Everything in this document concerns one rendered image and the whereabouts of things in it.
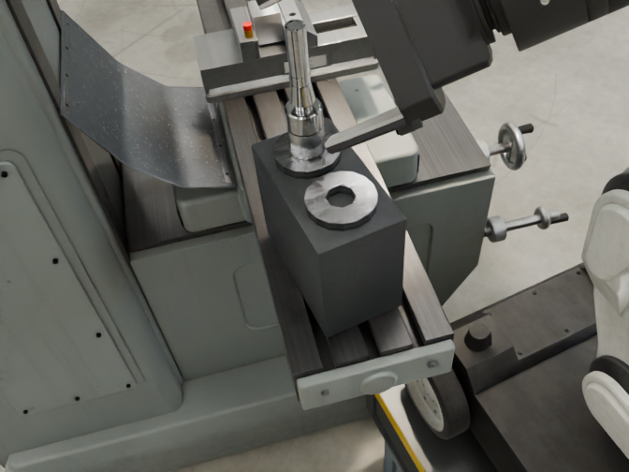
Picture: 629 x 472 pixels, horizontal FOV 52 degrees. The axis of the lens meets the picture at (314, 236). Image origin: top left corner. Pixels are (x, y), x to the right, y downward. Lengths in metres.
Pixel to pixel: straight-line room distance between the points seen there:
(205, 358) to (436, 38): 1.35
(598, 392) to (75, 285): 0.94
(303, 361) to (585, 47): 2.50
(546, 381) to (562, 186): 1.26
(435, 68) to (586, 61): 2.68
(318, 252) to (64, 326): 0.76
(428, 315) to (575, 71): 2.19
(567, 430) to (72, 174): 0.97
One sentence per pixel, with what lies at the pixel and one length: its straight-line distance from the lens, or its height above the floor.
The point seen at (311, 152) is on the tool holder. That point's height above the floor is 1.14.
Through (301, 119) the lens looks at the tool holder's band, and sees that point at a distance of 0.80.
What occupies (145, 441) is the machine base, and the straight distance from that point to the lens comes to 1.74.
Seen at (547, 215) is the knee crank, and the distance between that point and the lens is 1.62.
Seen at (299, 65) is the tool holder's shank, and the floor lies 1.26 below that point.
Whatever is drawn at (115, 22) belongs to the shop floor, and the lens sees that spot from 3.54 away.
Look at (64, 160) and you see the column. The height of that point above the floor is 1.01.
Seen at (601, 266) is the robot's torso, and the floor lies 0.94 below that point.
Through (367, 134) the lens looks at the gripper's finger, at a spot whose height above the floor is 1.41.
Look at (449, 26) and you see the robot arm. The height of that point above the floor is 1.48.
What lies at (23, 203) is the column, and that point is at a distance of 1.16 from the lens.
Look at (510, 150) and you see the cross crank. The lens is 1.62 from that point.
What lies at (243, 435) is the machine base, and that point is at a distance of 1.75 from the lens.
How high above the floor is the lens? 1.70
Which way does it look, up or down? 50 degrees down
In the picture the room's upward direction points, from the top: 6 degrees counter-clockwise
